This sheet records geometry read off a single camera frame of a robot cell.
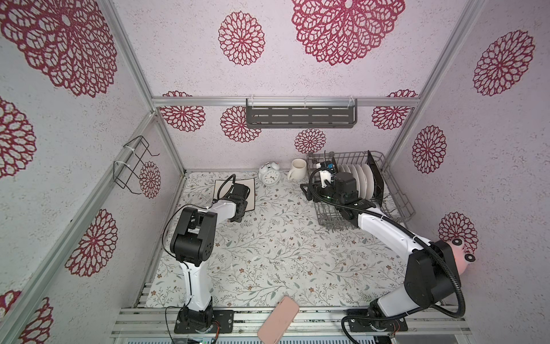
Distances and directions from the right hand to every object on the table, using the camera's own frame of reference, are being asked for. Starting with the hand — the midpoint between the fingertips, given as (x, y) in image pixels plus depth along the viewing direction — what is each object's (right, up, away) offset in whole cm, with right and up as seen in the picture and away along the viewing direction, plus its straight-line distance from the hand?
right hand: (308, 180), depth 83 cm
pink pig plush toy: (+50, -27, -12) cm, 58 cm away
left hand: (-28, -13, +20) cm, 37 cm away
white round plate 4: (+30, 0, +13) cm, 33 cm away
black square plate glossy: (+34, -1, +12) cm, 36 cm away
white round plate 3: (+27, 0, +12) cm, 29 cm away
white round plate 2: (+23, +4, +14) cm, 28 cm away
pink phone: (-13, -50, -12) cm, 53 cm away
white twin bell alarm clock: (-16, +5, +25) cm, 30 cm away
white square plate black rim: (-34, -2, +8) cm, 35 cm away
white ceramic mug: (0, +7, +27) cm, 28 cm away
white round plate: (+20, +6, +15) cm, 26 cm away
